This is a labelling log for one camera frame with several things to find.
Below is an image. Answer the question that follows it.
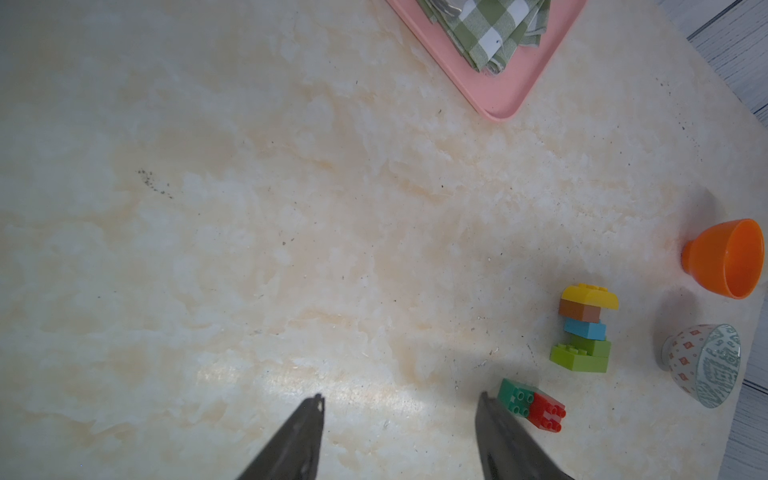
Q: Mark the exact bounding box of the orange plastic bowl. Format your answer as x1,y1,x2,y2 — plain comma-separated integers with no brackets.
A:
681,219,765,300

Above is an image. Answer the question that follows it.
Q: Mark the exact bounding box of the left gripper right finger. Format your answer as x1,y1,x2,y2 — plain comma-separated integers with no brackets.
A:
475,392,572,480

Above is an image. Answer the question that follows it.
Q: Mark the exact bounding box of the green checkered cloth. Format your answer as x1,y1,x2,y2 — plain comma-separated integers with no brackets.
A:
418,0,551,75

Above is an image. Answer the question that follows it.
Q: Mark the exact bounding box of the brown small lego brick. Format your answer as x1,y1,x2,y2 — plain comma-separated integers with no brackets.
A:
558,299,601,323

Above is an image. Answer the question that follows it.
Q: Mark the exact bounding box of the yellow long lego brick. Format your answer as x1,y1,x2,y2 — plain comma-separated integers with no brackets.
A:
561,283,620,310

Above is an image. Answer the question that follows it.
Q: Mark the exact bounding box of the dark green long lego brick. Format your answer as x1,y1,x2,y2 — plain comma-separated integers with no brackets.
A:
497,378,536,418

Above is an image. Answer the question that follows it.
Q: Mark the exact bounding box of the lime small lego brick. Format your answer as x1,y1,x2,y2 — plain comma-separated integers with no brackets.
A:
570,335,612,358

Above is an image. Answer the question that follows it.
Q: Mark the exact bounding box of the red small lego brick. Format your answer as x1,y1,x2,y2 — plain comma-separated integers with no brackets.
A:
527,392,567,433

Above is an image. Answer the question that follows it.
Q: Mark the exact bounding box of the pink plastic tray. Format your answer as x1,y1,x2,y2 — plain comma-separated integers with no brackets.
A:
388,0,587,123

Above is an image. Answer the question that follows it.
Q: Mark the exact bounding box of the lime long lego brick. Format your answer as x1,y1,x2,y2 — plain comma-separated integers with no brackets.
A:
550,344,609,373

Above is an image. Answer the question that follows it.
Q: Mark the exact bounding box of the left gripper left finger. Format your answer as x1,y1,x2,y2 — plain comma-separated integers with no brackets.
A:
238,393,325,480

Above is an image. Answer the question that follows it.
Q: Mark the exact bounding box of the cyan small lego brick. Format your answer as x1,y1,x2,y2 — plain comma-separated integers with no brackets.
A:
564,318,606,341

